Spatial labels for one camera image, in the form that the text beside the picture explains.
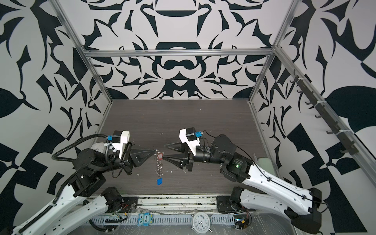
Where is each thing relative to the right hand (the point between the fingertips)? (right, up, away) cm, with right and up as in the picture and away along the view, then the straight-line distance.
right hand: (166, 153), depth 49 cm
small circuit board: (+33, -38, +22) cm, 55 cm away
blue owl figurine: (-13, -36, +20) cm, 43 cm away
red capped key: (-3, -2, +5) cm, 6 cm away
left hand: (-4, +1, +1) cm, 4 cm away
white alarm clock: (+13, -36, +18) cm, 43 cm away
